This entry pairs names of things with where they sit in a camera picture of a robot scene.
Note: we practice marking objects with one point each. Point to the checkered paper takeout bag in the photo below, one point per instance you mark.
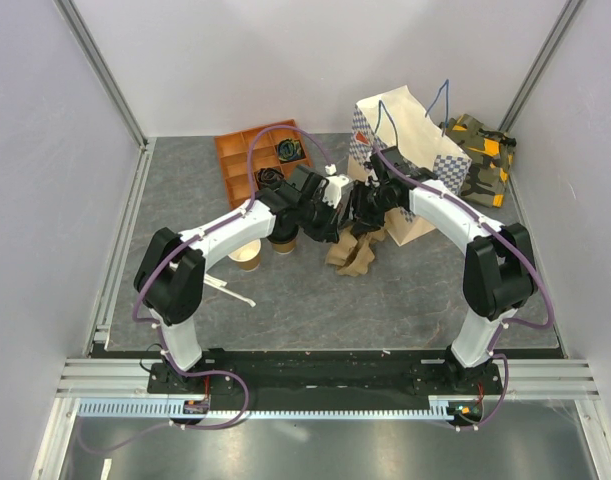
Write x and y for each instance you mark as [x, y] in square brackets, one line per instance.
[397, 123]

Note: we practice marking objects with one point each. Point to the green blue rolled sock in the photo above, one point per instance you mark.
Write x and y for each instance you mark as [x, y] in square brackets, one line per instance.
[289, 150]

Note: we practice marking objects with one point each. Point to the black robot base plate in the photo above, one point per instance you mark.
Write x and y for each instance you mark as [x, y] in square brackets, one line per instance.
[323, 380]

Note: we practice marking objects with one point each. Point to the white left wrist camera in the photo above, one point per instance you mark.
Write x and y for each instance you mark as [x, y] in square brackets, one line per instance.
[336, 186]

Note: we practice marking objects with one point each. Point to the orange compartment tray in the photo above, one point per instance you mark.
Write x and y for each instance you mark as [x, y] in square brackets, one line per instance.
[232, 150]

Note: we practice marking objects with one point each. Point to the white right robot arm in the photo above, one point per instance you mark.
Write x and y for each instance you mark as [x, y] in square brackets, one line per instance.
[498, 274]

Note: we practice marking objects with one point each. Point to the paper cup front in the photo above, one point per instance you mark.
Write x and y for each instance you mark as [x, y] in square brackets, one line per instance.
[283, 246]

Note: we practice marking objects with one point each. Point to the paper cup near tray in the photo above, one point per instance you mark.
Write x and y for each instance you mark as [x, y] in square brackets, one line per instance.
[248, 256]

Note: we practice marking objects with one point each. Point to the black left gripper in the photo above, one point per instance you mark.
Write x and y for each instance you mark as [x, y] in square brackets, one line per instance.
[329, 231]

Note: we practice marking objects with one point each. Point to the cardboard cup carrier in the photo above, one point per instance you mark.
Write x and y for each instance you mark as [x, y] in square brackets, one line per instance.
[352, 255]

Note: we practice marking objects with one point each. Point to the paper cup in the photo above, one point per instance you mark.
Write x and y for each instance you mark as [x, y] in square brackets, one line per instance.
[283, 246]
[248, 256]

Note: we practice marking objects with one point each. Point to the camouflage cloth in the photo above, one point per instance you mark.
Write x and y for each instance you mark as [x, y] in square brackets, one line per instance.
[491, 153]

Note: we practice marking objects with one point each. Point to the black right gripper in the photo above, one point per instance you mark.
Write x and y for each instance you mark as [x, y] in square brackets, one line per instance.
[367, 222]

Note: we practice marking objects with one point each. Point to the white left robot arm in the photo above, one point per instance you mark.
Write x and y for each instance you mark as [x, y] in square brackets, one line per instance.
[170, 278]

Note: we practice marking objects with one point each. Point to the dark rolled sock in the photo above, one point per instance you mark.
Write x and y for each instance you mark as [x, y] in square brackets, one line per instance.
[265, 177]

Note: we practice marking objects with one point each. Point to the aluminium frame rail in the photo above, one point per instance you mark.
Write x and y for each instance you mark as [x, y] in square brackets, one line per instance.
[565, 379]

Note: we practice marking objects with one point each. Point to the wrapped straw middle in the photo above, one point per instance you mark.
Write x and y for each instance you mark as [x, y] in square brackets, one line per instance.
[214, 282]

